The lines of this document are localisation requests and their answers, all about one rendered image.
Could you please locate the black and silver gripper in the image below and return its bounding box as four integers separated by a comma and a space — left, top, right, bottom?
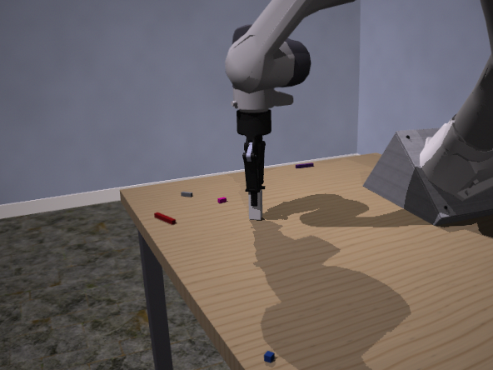
237, 109, 271, 220

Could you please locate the small blue block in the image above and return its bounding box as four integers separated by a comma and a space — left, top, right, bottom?
264, 351, 274, 363

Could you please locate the red rod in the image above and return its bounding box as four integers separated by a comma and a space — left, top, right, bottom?
154, 212, 176, 225

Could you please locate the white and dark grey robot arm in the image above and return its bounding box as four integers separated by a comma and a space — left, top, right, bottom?
225, 0, 493, 202

